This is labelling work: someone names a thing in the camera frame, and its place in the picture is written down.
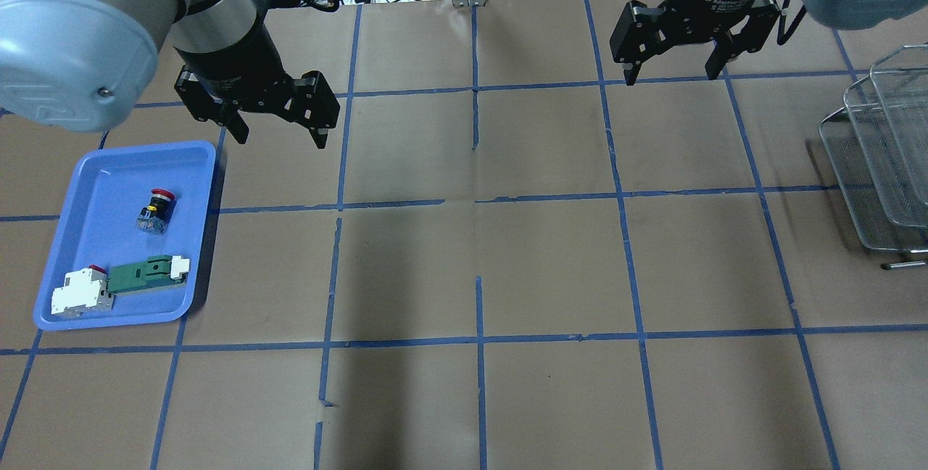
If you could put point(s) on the silver wire mesh shelf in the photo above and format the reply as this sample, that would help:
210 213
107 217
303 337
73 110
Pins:
876 144

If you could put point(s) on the white circuit breaker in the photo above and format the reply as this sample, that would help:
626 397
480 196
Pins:
82 291

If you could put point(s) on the blue plastic tray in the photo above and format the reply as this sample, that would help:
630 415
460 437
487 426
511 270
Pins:
97 226

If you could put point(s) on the green white terminal block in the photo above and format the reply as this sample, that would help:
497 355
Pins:
155 272

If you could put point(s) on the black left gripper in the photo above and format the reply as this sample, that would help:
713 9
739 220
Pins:
233 64

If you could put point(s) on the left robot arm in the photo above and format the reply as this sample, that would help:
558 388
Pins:
82 65

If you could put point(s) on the red emergency stop button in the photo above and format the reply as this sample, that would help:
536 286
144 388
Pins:
155 216

